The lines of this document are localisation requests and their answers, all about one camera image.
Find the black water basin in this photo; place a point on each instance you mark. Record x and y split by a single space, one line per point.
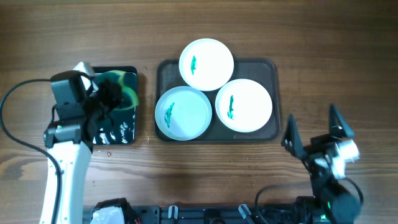
120 126

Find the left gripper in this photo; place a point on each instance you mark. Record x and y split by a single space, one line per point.
101 101

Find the white plate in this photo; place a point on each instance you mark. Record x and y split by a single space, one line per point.
243 105
206 64

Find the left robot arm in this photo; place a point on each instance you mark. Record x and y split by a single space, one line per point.
69 141

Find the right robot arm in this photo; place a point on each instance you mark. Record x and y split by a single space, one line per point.
339 204

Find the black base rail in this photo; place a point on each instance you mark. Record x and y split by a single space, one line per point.
285 213

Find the green yellow sponge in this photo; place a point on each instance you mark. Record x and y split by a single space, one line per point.
128 84

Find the light blue plate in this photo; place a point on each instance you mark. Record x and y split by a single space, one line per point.
183 113

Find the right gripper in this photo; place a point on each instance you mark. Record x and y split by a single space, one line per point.
319 146

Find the white plate top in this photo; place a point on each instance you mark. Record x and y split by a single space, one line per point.
206 64

